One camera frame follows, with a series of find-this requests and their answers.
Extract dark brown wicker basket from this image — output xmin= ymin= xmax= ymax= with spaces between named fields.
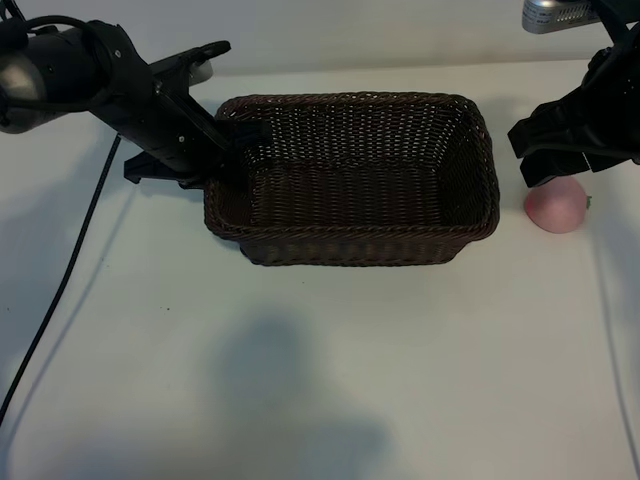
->
xmin=203 ymin=91 xmax=501 ymax=268

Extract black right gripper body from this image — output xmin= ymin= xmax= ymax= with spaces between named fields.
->
xmin=507 ymin=47 xmax=640 ymax=162

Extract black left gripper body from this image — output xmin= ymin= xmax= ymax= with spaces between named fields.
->
xmin=87 ymin=22 xmax=275 ymax=190

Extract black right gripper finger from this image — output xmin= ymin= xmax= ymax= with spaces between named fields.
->
xmin=592 ymin=147 xmax=640 ymax=174
xmin=519 ymin=152 xmax=591 ymax=189

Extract pink peach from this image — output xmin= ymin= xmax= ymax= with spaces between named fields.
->
xmin=523 ymin=177 xmax=595 ymax=235

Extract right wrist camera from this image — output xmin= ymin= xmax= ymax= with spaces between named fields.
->
xmin=522 ymin=0 xmax=604 ymax=35

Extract black cable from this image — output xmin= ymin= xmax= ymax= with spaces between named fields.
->
xmin=0 ymin=133 xmax=124 ymax=424

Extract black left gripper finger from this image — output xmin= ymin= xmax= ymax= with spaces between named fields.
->
xmin=219 ymin=149 xmax=237 ymax=194
xmin=235 ymin=148 xmax=252 ymax=197

